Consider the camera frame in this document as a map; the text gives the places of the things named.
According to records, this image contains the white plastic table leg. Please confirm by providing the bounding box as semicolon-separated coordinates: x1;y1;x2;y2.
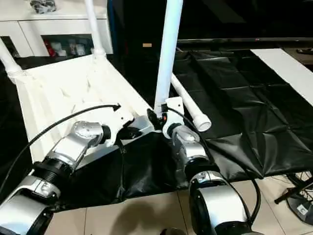
0;38;22;77
84;0;108;59
154;0;184;116
171;73;212;133

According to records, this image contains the black glossy mat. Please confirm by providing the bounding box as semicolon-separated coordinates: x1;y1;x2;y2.
0;48;313;209

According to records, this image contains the dark brown round object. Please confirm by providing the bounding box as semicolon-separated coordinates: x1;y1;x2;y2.
162;227;189;235

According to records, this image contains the black horizontal bar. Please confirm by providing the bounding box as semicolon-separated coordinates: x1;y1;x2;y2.
177;37;313;47

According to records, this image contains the black backdrop cloth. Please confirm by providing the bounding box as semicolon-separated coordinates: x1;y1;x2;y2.
107;0;313;52

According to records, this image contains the white glass-door cabinet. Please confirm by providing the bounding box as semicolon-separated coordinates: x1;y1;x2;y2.
0;0;114;59

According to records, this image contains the white flat panel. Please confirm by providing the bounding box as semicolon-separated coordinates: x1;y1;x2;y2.
250;48;313;108

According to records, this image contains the black object on floor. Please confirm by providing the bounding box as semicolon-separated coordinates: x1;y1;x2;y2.
274;180;313;205

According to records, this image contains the dark object on cabinet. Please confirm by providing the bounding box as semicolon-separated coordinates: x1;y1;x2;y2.
29;0;57;15

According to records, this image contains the dark round stand base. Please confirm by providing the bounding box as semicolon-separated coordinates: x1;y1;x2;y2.
288;189;313;225

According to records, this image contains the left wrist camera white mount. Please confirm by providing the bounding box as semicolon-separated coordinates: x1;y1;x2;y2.
107;111;135;147

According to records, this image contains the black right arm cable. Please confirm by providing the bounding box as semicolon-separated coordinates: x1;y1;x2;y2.
160;104;260;221

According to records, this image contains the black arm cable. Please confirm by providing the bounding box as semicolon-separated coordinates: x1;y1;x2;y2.
0;103;122;194
160;104;260;221

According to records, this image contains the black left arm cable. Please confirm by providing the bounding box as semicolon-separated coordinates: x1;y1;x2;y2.
0;103;122;194

